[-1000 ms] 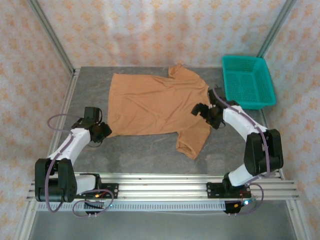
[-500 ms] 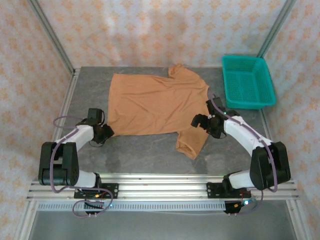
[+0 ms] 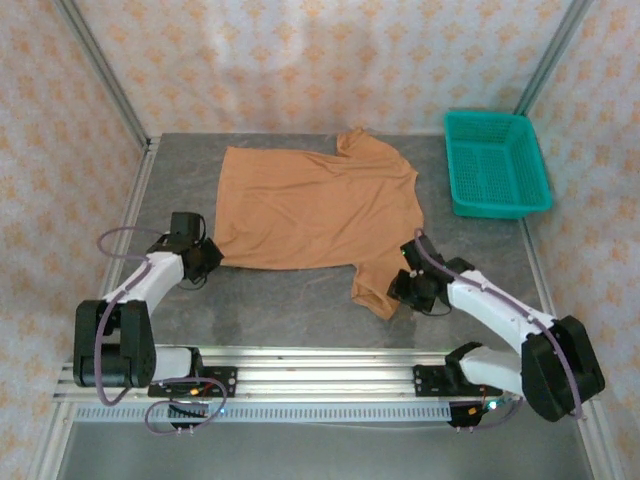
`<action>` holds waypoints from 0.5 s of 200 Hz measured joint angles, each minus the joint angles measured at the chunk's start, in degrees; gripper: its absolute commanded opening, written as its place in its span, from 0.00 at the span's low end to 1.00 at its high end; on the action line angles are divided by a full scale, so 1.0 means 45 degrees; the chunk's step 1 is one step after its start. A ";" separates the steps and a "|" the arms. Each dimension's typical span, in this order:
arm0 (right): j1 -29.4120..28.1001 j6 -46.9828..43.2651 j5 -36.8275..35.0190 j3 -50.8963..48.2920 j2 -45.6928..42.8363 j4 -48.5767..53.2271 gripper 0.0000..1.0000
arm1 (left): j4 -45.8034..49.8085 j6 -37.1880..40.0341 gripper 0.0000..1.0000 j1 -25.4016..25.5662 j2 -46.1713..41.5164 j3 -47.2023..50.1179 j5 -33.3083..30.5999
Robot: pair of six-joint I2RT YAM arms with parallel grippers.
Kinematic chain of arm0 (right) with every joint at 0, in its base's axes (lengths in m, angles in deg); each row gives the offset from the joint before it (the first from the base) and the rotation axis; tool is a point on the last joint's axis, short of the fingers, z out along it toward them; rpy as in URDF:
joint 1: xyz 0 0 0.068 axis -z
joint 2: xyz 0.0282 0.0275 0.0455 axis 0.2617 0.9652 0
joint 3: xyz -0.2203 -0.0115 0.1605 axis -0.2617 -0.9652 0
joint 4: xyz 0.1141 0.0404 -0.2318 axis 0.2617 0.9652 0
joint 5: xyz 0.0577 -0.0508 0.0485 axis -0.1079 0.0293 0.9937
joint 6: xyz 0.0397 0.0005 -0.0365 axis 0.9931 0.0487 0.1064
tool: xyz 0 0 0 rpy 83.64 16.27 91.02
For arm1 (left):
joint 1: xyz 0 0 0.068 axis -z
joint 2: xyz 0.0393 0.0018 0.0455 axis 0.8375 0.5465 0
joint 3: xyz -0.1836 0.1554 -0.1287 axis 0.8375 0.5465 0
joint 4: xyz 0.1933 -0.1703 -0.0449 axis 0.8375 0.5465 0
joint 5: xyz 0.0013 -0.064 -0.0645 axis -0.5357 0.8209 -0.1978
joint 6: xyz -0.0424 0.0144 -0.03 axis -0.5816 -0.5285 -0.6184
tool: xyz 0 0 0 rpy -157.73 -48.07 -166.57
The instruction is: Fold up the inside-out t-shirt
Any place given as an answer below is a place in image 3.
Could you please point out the tan t-shirt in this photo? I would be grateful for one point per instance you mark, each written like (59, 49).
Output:
(320, 210)

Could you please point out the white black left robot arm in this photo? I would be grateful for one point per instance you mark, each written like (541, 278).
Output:
(150, 275)

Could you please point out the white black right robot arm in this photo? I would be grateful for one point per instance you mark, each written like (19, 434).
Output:
(495, 305)

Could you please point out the teal plastic basket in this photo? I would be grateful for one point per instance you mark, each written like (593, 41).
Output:
(495, 165)

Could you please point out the grey metal lower panel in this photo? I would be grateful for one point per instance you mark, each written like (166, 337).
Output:
(320, 455)

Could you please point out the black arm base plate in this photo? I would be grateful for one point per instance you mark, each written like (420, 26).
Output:
(225, 380)
(427, 380)

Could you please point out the aluminium mounting rail beam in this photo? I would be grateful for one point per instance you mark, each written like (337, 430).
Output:
(325, 380)

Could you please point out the black controller bracket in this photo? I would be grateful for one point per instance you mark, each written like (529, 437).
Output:
(187, 411)
(462, 415)

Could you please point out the aluminium frame post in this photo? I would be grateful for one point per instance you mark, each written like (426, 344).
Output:
(551, 55)
(104, 70)

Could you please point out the aluminium frame leg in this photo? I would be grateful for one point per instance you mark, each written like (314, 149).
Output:
(50, 445)
(597, 445)

